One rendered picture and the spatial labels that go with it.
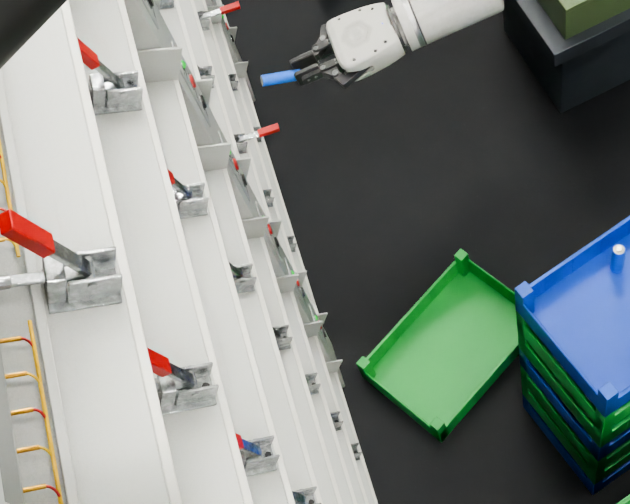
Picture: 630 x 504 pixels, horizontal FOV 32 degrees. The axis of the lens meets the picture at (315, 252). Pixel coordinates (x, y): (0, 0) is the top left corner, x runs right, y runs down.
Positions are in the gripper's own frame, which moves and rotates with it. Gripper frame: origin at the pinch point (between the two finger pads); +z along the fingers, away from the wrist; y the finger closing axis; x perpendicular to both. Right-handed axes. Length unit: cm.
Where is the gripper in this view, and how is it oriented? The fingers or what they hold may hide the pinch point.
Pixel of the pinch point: (306, 68)
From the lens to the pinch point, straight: 172.5
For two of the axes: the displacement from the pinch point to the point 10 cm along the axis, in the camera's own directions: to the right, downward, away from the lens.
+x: 3.1, 3.7, 8.7
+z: -9.1, 3.8, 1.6
